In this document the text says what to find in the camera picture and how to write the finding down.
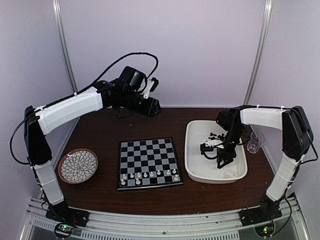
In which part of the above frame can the white plastic tub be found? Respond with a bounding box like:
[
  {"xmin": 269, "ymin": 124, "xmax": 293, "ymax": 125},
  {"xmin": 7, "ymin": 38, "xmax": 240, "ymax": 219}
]
[{"xmin": 184, "ymin": 120, "xmax": 248, "ymax": 185}]

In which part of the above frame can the left aluminium frame post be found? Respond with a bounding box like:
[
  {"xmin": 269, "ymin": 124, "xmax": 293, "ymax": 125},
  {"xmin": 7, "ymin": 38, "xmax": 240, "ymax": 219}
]
[{"xmin": 52, "ymin": 0, "xmax": 79, "ymax": 95}]

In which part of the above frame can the patterned ceramic plate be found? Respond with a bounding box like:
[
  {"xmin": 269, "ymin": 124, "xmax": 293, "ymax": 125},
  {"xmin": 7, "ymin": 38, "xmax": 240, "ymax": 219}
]
[{"xmin": 58, "ymin": 148, "xmax": 98, "ymax": 184}]

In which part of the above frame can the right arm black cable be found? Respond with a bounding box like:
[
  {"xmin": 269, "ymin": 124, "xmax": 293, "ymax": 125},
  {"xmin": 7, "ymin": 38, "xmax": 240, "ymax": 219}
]
[{"xmin": 201, "ymin": 149, "xmax": 220, "ymax": 161}]

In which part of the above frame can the black white chessboard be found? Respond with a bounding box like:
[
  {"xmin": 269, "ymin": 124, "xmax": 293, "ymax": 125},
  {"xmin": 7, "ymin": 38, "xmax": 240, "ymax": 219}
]
[{"xmin": 117, "ymin": 137, "xmax": 184, "ymax": 191}]

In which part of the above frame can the aluminium frame post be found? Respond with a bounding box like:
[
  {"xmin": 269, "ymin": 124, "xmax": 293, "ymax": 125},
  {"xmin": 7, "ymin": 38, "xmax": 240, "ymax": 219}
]
[
  {"xmin": 52, "ymin": 0, "xmax": 79, "ymax": 95},
  {"xmin": 243, "ymin": 0, "xmax": 273, "ymax": 105}
]

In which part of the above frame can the right aluminium frame post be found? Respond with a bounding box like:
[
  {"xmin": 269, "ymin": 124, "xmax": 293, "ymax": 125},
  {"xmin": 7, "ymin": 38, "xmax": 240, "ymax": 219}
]
[{"xmin": 243, "ymin": 0, "xmax": 273, "ymax": 105}]

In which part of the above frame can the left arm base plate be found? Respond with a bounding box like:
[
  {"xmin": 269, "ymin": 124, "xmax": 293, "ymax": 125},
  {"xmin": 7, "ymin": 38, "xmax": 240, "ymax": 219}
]
[{"xmin": 45, "ymin": 204, "xmax": 90, "ymax": 227}]

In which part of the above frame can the white piece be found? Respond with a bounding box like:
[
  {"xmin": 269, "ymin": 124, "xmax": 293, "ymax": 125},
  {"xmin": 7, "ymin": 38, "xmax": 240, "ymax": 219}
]
[{"xmin": 135, "ymin": 178, "xmax": 141, "ymax": 185}]

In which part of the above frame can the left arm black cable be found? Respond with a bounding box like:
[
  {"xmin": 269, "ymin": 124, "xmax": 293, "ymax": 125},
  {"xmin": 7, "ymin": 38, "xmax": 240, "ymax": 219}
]
[{"xmin": 9, "ymin": 51, "xmax": 160, "ymax": 165}]

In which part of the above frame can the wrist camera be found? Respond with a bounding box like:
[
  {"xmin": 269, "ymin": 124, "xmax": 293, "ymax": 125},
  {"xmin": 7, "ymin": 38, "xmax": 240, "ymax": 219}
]
[
  {"xmin": 200, "ymin": 139, "xmax": 224, "ymax": 153},
  {"xmin": 142, "ymin": 77, "xmax": 159, "ymax": 99}
]

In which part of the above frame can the aluminium front rail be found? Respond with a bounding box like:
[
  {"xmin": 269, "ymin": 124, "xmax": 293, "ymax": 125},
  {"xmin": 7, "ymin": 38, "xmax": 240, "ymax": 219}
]
[{"xmin": 17, "ymin": 196, "xmax": 311, "ymax": 240}]

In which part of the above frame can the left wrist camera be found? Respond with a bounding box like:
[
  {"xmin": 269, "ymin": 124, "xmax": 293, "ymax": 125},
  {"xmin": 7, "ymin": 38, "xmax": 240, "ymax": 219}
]
[{"xmin": 142, "ymin": 77, "xmax": 159, "ymax": 99}]

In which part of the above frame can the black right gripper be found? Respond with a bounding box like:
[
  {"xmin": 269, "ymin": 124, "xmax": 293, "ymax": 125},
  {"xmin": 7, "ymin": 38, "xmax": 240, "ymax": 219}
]
[{"xmin": 217, "ymin": 125, "xmax": 245, "ymax": 169}]

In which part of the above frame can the circuit board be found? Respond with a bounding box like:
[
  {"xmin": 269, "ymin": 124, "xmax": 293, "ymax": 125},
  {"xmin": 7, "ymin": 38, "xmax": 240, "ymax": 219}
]
[
  {"xmin": 53, "ymin": 223, "xmax": 75, "ymax": 238},
  {"xmin": 254, "ymin": 223, "xmax": 275, "ymax": 238}
]

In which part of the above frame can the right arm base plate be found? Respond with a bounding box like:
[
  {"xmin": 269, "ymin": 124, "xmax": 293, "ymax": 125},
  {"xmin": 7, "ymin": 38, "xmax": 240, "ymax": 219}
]
[{"xmin": 239, "ymin": 207, "xmax": 283, "ymax": 227}]

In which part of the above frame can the clear plastic cup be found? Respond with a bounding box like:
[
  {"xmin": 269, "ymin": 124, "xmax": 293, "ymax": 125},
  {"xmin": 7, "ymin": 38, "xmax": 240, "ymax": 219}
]
[{"xmin": 247, "ymin": 131, "xmax": 266, "ymax": 154}]

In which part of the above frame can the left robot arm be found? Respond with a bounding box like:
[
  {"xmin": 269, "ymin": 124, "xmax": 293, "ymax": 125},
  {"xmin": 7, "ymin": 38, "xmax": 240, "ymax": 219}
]
[{"xmin": 24, "ymin": 66, "xmax": 161, "ymax": 222}]

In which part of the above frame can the right circuit board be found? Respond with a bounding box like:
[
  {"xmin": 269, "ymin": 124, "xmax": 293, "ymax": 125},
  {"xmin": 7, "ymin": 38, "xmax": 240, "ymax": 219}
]
[{"xmin": 254, "ymin": 223, "xmax": 275, "ymax": 238}]

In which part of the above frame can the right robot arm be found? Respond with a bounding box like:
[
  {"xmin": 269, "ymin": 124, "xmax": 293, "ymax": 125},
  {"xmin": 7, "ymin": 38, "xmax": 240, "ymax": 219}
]
[{"xmin": 216, "ymin": 105, "xmax": 315, "ymax": 221}]

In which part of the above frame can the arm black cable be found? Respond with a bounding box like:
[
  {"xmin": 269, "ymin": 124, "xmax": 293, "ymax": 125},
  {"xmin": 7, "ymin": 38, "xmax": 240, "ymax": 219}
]
[
  {"xmin": 201, "ymin": 149, "xmax": 220, "ymax": 161},
  {"xmin": 9, "ymin": 51, "xmax": 160, "ymax": 165}
]

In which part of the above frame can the cluster of white chess pieces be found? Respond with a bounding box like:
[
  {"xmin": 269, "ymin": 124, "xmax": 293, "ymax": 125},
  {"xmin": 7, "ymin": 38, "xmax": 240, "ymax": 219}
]
[{"xmin": 223, "ymin": 168, "xmax": 238, "ymax": 179}]

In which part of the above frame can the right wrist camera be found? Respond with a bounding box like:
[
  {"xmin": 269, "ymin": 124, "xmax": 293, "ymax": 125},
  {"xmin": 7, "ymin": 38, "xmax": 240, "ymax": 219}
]
[{"xmin": 200, "ymin": 139, "xmax": 224, "ymax": 153}]

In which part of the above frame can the left circuit board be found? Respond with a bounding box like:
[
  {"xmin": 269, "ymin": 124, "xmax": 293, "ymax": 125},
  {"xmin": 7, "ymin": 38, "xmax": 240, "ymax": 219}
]
[{"xmin": 53, "ymin": 223, "xmax": 75, "ymax": 238}]

